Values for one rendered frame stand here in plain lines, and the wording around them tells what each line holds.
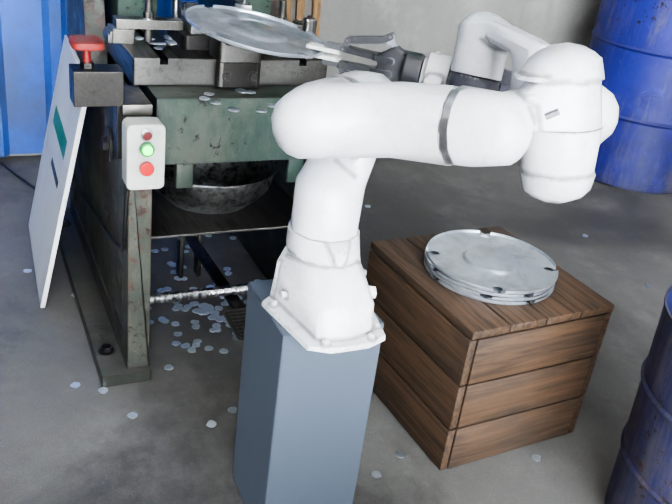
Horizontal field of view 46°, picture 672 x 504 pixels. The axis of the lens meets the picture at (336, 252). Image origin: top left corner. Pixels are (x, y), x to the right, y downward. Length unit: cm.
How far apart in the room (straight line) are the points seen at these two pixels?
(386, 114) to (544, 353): 78
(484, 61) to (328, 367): 61
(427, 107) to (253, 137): 74
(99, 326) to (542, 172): 125
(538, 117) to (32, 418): 122
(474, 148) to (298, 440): 61
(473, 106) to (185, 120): 80
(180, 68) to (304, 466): 87
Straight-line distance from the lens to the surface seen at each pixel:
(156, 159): 160
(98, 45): 160
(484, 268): 171
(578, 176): 113
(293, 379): 130
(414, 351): 172
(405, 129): 109
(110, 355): 193
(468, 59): 147
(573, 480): 183
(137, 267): 175
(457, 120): 106
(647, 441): 160
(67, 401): 185
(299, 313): 126
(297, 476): 145
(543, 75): 109
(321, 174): 122
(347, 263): 124
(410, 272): 171
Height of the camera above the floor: 113
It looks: 27 degrees down
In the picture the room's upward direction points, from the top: 8 degrees clockwise
